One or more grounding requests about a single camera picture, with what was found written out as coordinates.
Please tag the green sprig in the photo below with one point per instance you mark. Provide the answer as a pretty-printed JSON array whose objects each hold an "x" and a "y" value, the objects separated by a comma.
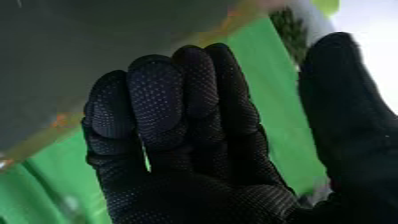
[{"x": 291, "y": 31}]

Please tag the dark mat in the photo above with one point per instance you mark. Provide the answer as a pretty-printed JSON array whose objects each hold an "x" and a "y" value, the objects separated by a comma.
[{"x": 77, "y": 53}]

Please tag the white sheet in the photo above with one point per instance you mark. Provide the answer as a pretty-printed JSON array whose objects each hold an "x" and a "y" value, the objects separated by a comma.
[{"x": 374, "y": 36}]

